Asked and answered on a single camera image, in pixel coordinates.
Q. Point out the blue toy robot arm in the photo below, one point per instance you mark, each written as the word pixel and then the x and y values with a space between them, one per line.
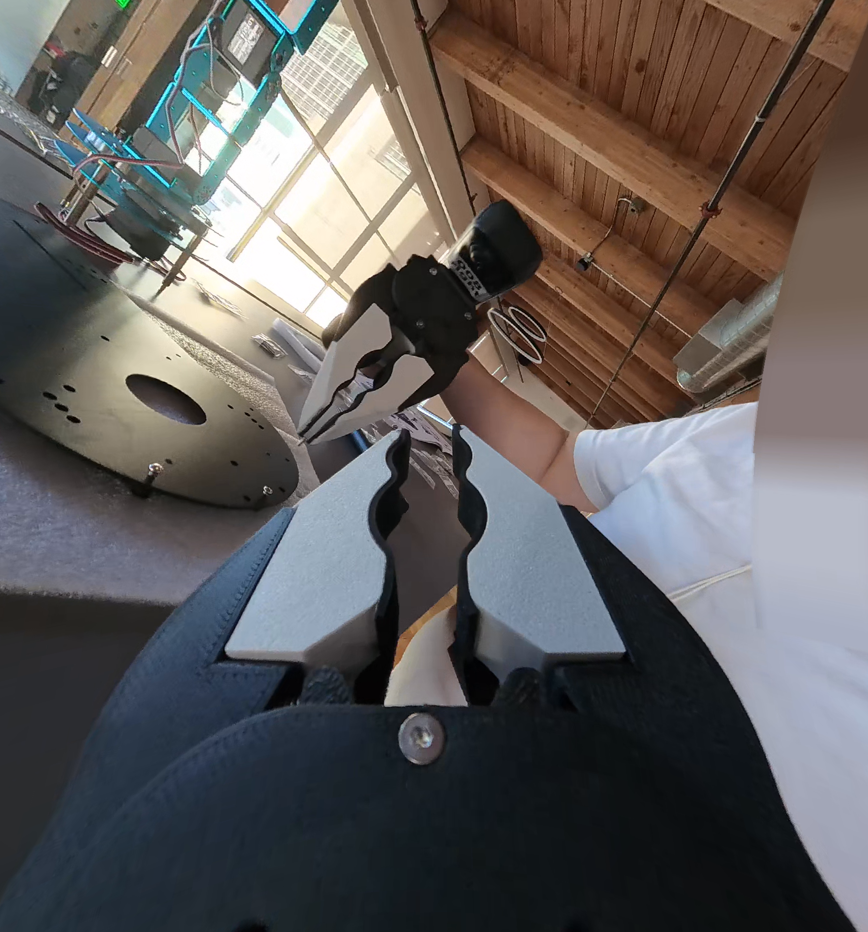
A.
pixel 157 196

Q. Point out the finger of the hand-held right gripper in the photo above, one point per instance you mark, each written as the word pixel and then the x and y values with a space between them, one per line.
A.
pixel 343 364
pixel 401 386

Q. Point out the printed instruction sheet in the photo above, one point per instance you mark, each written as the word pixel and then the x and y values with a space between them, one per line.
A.
pixel 430 466

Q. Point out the black ceiling pipe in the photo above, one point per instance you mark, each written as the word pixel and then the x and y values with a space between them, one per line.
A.
pixel 709 212

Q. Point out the black perforated metal plate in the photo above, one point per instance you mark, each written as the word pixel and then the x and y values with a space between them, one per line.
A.
pixel 77 349

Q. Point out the white foam block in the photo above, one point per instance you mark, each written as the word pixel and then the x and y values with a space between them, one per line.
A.
pixel 299 342

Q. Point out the silver ventilation duct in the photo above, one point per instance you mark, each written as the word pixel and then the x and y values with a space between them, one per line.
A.
pixel 725 342

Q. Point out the large window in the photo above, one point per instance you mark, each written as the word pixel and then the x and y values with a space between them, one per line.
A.
pixel 295 218

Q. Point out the clear plastic parts bag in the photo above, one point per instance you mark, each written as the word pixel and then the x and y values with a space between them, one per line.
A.
pixel 215 298
pixel 270 346

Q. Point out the person's right forearm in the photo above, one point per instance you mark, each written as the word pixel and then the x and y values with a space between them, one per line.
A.
pixel 507 429

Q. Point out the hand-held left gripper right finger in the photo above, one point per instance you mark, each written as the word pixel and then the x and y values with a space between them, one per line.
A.
pixel 543 575

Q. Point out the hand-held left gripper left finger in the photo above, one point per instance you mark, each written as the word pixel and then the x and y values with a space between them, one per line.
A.
pixel 310 575

